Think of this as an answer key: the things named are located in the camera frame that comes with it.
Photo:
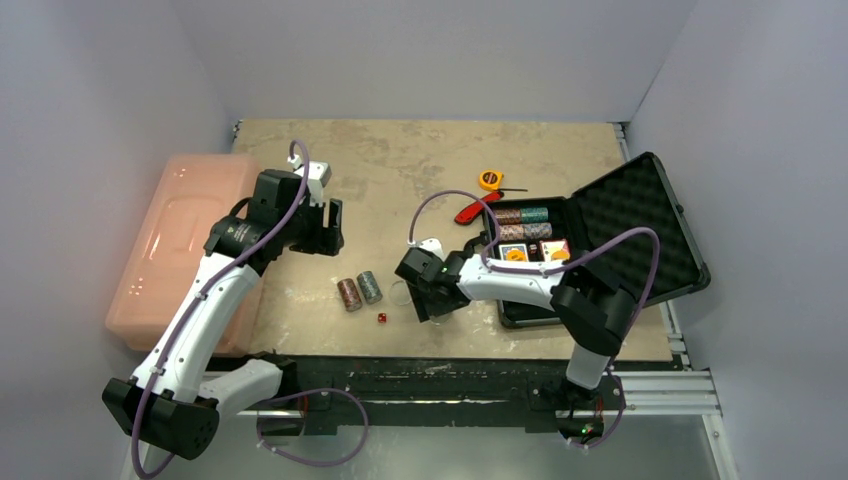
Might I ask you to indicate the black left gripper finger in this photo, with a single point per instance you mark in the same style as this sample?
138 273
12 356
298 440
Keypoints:
336 238
308 241

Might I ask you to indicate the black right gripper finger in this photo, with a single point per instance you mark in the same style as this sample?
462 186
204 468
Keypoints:
420 301
443 311

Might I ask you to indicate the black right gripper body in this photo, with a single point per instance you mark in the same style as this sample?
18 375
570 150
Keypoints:
424 291

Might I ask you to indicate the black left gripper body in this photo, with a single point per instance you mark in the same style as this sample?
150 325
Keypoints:
307 220

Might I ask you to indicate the clear round dealer button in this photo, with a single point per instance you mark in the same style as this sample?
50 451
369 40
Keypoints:
399 293

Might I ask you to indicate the grey blue poker chip stack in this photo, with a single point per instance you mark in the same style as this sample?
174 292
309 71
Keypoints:
370 289

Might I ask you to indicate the red brown poker chip stack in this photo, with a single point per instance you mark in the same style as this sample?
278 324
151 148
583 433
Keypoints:
349 294

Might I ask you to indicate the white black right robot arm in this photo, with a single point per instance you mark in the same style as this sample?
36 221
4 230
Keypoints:
594 304

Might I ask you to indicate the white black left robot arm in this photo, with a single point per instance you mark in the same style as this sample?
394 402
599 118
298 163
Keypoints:
199 318

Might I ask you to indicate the black poker set case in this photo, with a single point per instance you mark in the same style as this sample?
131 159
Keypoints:
636 194

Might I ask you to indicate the red black utility knife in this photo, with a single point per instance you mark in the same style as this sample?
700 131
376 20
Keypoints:
472 211

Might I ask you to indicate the blue playing card deck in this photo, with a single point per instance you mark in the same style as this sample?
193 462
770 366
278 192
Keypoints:
514 252

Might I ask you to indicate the pink blue chip stack left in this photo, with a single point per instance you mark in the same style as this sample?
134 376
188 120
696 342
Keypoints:
513 232

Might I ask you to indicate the orange black chip stack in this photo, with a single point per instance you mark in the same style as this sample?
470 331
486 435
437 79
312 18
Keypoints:
508 216

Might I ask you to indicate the orange blue chip stack right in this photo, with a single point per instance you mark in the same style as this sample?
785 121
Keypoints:
536 231

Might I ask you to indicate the yellow tape measure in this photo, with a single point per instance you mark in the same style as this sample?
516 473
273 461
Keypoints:
492 180

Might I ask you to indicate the green chip stack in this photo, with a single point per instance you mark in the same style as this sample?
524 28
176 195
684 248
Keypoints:
534 215

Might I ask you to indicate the pink translucent plastic storage box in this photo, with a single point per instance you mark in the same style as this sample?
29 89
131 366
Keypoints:
194 192

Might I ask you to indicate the red playing card deck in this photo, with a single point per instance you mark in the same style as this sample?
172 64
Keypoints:
554 250

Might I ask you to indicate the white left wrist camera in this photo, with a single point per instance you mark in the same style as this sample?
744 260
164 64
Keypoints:
318 176

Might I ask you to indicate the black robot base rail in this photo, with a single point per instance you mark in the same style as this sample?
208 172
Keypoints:
326 393

